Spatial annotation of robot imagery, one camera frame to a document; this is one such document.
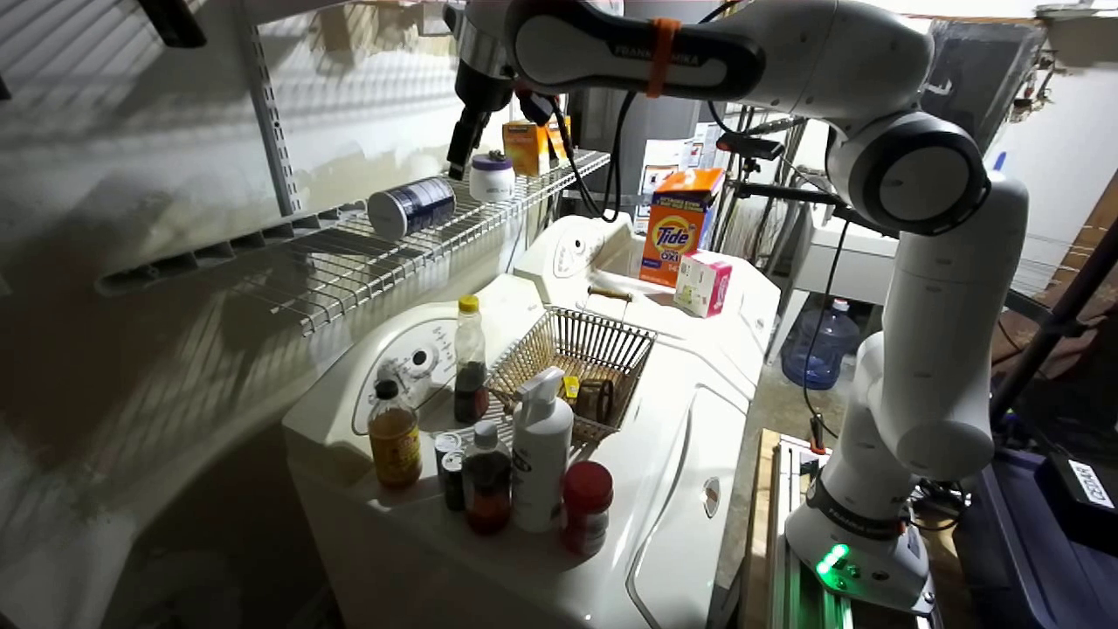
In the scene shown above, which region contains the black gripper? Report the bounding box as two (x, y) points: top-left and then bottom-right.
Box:
(449, 62), (551, 179)

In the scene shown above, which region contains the blue can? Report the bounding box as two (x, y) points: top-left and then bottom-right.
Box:
(366, 174), (456, 240)

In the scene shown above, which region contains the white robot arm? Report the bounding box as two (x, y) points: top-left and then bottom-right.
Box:
(445, 0), (1028, 615)

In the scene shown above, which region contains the red can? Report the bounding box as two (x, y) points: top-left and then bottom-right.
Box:
(559, 463), (617, 555)

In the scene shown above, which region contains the white purple-lidded jar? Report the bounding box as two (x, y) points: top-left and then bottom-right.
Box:
(470, 149), (513, 204)

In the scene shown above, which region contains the orange Tide detergent box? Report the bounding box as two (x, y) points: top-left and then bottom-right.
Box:
(640, 168), (723, 288)

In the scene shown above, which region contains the white pink small box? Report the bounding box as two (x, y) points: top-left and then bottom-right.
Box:
(676, 254), (735, 319)

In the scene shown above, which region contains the yellow-capped clear bottle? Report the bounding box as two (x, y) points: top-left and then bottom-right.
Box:
(456, 292), (488, 428)

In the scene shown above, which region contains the white spray bottle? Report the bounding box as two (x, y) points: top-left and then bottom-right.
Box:
(513, 368), (573, 530)

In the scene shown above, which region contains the amber liquid bottle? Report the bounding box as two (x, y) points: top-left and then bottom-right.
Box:
(366, 381), (424, 488)

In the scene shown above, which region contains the dark sauce bottle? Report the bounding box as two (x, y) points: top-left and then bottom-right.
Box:
(465, 419), (512, 536)

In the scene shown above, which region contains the blue water jug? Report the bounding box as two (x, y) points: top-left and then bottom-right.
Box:
(778, 301), (859, 393)

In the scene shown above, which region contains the white washing machine far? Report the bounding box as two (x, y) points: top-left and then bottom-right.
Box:
(283, 276), (774, 629)

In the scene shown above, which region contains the white wire shelf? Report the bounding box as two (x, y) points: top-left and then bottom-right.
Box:
(98, 149), (608, 329)

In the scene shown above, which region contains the wire basket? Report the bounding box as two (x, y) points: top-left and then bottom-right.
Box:
(488, 306), (658, 447)

